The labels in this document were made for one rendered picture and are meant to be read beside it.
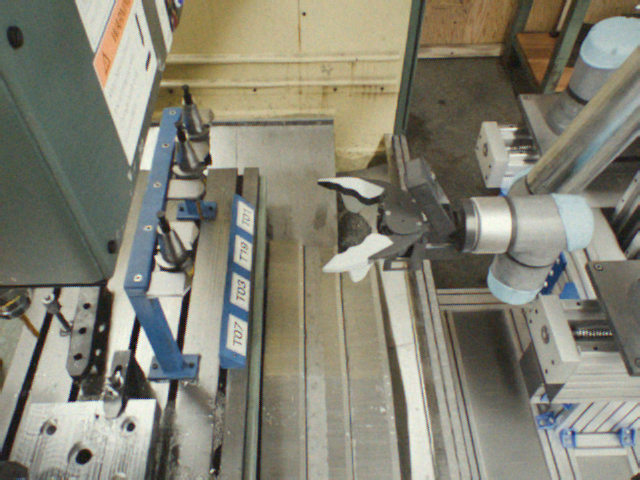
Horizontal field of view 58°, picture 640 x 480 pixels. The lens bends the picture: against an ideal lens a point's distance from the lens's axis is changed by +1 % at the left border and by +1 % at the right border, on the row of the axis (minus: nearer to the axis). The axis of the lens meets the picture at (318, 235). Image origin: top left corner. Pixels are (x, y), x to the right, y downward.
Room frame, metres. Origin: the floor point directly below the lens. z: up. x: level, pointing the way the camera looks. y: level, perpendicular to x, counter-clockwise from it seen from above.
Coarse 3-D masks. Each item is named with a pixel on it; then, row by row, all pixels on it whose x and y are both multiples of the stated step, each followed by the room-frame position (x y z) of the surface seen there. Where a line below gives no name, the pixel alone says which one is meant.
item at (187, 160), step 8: (176, 136) 0.82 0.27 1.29; (176, 144) 0.81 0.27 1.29; (184, 144) 0.81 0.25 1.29; (176, 152) 0.81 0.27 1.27; (184, 152) 0.80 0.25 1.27; (192, 152) 0.81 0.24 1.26; (176, 160) 0.81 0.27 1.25; (184, 160) 0.80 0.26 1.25; (192, 160) 0.80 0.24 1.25; (184, 168) 0.80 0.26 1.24; (192, 168) 0.80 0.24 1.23
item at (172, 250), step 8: (160, 232) 0.59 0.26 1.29; (168, 232) 0.59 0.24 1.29; (176, 232) 0.60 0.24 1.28; (160, 240) 0.59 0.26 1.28; (168, 240) 0.58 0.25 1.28; (176, 240) 0.59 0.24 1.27; (160, 248) 0.59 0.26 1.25; (168, 248) 0.58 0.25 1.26; (176, 248) 0.58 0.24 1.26; (184, 248) 0.60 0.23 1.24; (168, 256) 0.58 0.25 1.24; (176, 256) 0.58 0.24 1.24; (184, 256) 0.59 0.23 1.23
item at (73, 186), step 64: (0, 0) 0.28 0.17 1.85; (64, 0) 0.36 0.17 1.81; (0, 64) 0.26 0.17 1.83; (64, 64) 0.32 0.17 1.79; (0, 128) 0.26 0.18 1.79; (64, 128) 0.29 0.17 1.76; (0, 192) 0.26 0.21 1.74; (64, 192) 0.26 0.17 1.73; (128, 192) 0.35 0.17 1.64; (0, 256) 0.25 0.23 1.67; (64, 256) 0.26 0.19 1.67
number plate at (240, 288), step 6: (234, 276) 0.74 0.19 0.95; (240, 276) 0.75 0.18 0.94; (234, 282) 0.72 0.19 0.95; (240, 282) 0.73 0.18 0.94; (246, 282) 0.74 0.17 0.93; (234, 288) 0.71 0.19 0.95; (240, 288) 0.72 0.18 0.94; (246, 288) 0.72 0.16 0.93; (234, 294) 0.69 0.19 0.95; (240, 294) 0.70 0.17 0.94; (246, 294) 0.71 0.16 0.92; (234, 300) 0.68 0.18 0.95; (240, 300) 0.68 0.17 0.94; (246, 300) 0.69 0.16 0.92; (240, 306) 0.67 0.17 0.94; (246, 306) 0.68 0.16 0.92
